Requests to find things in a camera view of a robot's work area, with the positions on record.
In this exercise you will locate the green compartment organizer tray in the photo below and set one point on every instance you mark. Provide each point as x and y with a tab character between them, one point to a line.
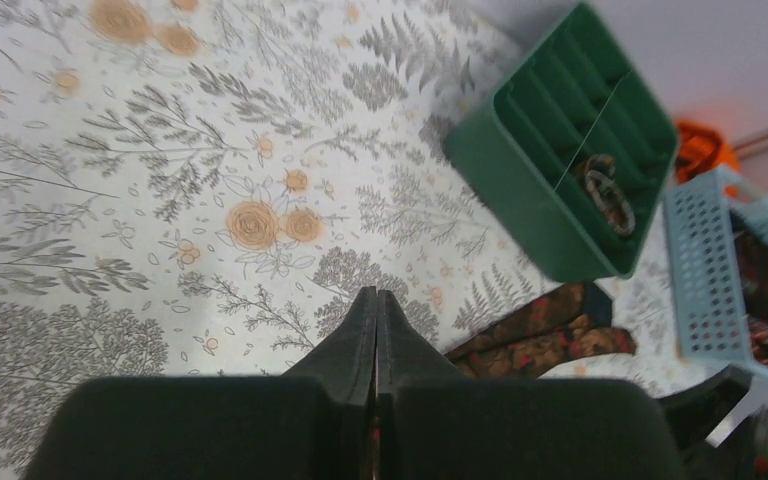
522	150

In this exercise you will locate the rolled patterned tie in tray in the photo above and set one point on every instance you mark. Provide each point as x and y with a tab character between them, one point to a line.
596	174

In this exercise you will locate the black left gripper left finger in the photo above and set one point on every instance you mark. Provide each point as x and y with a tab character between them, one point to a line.
312	422

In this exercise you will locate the orange cloth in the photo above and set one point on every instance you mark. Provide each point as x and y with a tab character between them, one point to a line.
702	149

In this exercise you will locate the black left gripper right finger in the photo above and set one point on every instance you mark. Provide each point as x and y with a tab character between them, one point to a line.
437	423

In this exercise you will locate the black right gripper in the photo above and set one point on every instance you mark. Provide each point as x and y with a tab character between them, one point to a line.
693	415

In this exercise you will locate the brown red floral tie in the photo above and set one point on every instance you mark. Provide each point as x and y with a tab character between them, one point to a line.
571	322

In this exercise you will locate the light blue perforated basket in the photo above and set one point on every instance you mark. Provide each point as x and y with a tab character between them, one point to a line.
709	307

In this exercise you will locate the ties in blue basket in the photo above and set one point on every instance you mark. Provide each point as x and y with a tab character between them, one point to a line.
752	260

